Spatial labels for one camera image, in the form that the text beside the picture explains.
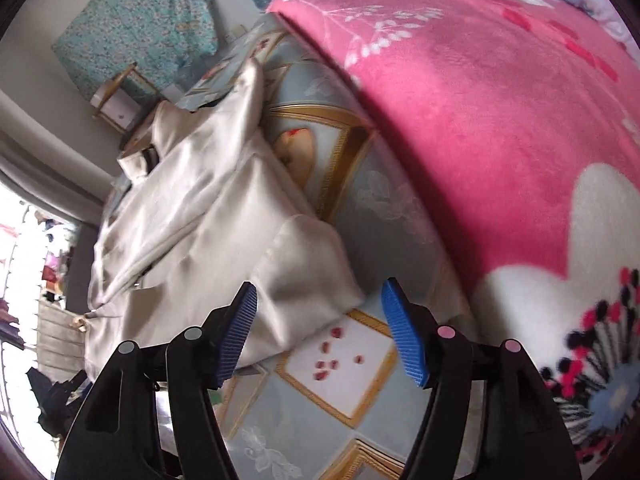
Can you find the person's ribbed knit sweater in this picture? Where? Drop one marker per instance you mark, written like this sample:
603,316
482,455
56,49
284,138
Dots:
60,332

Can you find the cream zip jacket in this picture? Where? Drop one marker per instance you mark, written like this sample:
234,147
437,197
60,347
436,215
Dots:
200,220

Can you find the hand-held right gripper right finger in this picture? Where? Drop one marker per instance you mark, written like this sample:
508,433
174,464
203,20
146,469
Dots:
405,340

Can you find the clutter of colourful goods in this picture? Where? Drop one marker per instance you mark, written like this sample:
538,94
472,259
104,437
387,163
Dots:
45,270

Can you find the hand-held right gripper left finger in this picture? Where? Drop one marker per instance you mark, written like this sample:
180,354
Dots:
237,335

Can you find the wooden chair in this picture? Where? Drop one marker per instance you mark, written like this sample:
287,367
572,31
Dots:
114,85

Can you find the grey board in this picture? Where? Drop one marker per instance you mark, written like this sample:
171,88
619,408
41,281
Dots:
85,260

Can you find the grey curtain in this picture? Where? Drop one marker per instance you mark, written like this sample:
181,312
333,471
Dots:
50,160

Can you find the pink floral blanket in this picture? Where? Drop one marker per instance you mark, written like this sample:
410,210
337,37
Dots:
475,110

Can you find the teal floral wall cloth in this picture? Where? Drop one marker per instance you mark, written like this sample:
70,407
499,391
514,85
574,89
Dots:
135,25

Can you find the blue patterned bedsheet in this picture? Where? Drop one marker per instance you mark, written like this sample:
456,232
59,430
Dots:
390,200

